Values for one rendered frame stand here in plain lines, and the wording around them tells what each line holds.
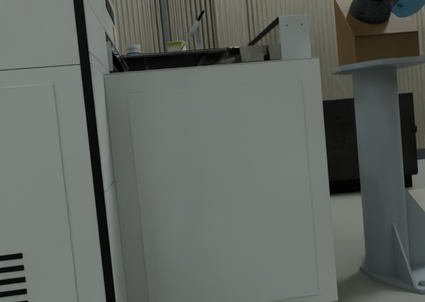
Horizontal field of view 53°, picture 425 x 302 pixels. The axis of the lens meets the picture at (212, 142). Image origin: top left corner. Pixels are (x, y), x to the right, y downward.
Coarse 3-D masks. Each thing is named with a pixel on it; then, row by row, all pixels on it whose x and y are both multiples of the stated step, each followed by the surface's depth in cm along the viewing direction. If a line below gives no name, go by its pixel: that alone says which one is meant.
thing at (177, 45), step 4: (180, 40) 189; (168, 44) 191; (172, 44) 191; (176, 44) 190; (180, 44) 190; (168, 48) 191; (172, 48) 191; (176, 48) 190; (180, 48) 190; (184, 48) 193
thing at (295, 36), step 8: (280, 16) 129; (288, 16) 129; (296, 16) 130; (304, 16) 130; (280, 24) 129; (288, 24) 129; (296, 24) 130; (304, 24) 130; (280, 32) 129; (288, 32) 130; (296, 32) 130; (304, 32) 130; (288, 40) 130; (296, 40) 130; (304, 40) 130; (288, 48) 130; (296, 48) 130; (304, 48) 130; (288, 56) 130; (296, 56) 130; (304, 56) 130
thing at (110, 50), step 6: (108, 42) 133; (108, 48) 134; (108, 54) 134; (114, 54) 145; (108, 60) 134; (114, 60) 157; (120, 60) 166; (114, 66) 140; (120, 66) 174; (114, 72) 138
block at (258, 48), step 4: (240, 48) 146; (244, 48) 147; (248, 48) 147; (252, 48) 147; (256, 48) 147; (260, 48) 147; (240, 52) 146; (244, 52) 147; (248, 52) 147; (252, 52) 147; (256, 52) 147
